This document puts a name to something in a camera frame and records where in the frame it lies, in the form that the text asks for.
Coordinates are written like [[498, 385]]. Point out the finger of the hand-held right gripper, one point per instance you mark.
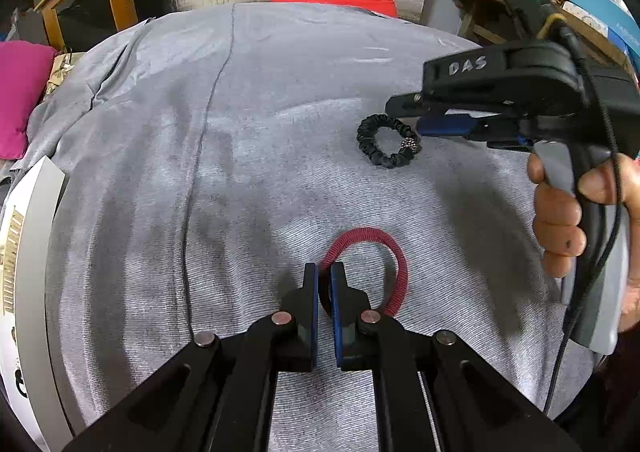
[[405, 105], [445, 126]]

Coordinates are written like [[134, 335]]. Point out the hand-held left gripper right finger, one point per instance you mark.
[[337, 322]]

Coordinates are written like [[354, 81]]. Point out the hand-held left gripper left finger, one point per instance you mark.
[[312, 312]]

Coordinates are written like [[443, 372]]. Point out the black scrunchie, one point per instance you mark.
[[367, 125]]

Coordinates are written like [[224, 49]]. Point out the white box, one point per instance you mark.
[[37, 212]]

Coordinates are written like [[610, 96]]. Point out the person's right hand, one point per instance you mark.
[[555, 217]]

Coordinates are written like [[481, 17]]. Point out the wooden side table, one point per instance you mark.
[[480, 27]]

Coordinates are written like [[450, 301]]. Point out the blue cardboard box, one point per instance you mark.
[[605, 12]]

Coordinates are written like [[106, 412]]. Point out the grey cloth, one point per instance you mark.
[[200, 182]]

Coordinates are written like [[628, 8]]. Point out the floral fabric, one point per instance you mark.
[[62, 72]]

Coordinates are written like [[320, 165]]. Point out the magenta pillow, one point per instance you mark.
[[22, 92]]

